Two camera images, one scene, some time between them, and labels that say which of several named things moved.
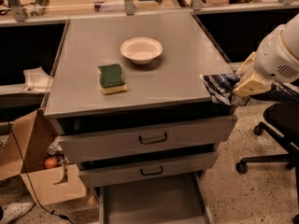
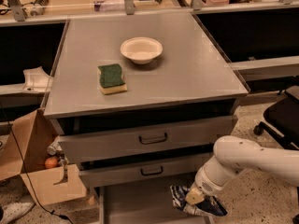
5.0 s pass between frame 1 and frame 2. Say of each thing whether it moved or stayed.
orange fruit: stayed
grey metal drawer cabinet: stayed
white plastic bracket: stayed
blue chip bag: moved
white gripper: moved
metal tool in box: stayed
